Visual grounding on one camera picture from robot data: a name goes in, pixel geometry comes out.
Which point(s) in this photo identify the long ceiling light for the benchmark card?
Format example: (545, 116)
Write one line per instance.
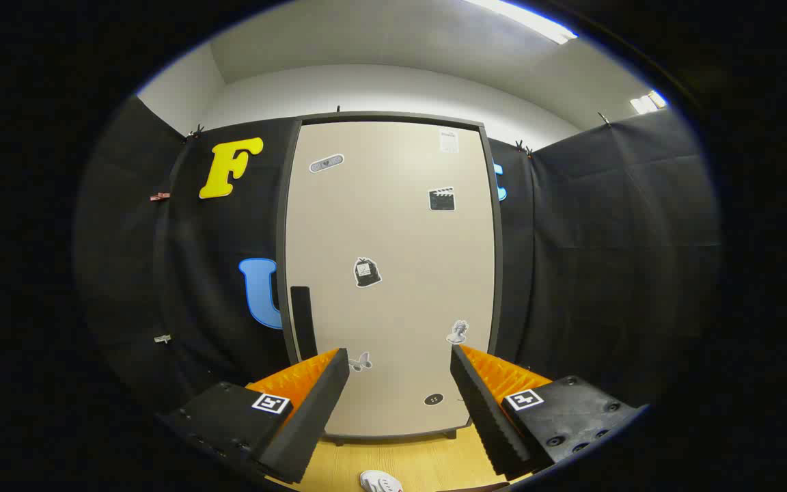
(530, 20)

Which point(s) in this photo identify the black backdrop cloth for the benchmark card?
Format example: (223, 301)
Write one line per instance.
(605, 239)

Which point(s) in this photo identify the white canvas shoe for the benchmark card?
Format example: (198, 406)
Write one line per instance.
(380, 482)

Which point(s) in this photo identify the grey shoe cabinet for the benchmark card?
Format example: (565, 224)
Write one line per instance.
(281, 239)

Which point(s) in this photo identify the small ceiling light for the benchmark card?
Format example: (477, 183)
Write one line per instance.
(646, 104)

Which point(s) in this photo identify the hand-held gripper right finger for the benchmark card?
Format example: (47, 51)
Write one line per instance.
(486, 417)

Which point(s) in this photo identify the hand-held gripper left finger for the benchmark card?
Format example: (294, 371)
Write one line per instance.
(315, 417)

